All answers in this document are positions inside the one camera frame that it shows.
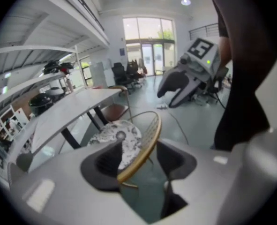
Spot gold chair brown seat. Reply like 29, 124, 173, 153
100, 85, 134, 124

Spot gold wire chair patterned cushion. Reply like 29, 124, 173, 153
88, 111, 163, 190

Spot black round helmet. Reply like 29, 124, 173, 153
28, 93, 55, 116

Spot black balcony railing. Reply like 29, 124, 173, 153
188, 23, 220, 40

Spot black bag pile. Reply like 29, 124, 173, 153
42, 60, 75, 75

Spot white metal shelving rack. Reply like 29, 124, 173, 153
0, 45, 87, 140

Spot grey floor cable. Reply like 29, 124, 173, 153
168, 112, 190, 146

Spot black mezzanine railing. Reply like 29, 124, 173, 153
64, 0, 105, 32

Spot black tripod stand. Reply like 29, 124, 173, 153
198, 77, 227, 109

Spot person's black clothing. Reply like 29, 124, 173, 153
206, 0, 277, 151

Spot white table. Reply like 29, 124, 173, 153
31, 87, 123, 155

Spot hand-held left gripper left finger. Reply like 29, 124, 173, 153
8, 139, 153, 225

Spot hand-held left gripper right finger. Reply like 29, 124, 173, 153
157, 138, 246, 225

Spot black office chair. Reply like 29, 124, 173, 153
126, 60, 145, 87
111, 62, 132, 91

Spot glass entrance door and windows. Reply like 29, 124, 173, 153
122, 17, 176, 76

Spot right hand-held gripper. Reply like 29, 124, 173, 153
157, 37, 221, 109

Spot white grey helmet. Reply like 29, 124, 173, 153
45, 86, 66, 98

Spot white cabinet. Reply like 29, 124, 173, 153
90, 61, 116, 88

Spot white cupboard with shelves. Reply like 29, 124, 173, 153
0, 105, 29, 146

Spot person's right forearm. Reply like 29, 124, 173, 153
218, 36, 232, 68

